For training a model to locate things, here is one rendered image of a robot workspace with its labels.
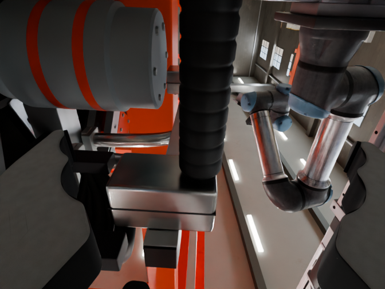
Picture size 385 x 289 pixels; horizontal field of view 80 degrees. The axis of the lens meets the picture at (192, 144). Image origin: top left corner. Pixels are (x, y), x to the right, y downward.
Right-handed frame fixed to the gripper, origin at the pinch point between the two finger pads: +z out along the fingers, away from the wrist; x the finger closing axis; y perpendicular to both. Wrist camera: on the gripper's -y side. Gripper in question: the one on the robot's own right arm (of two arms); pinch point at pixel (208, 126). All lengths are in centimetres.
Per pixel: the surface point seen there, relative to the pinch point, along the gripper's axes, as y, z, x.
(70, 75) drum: 2.3, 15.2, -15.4
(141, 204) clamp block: 8.9, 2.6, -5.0
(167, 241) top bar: 12.1, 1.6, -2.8
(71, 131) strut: 13.3, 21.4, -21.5
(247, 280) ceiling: 572, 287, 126
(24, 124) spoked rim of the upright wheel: 14.1, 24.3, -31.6
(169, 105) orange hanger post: 25, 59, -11
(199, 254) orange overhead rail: 260, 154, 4
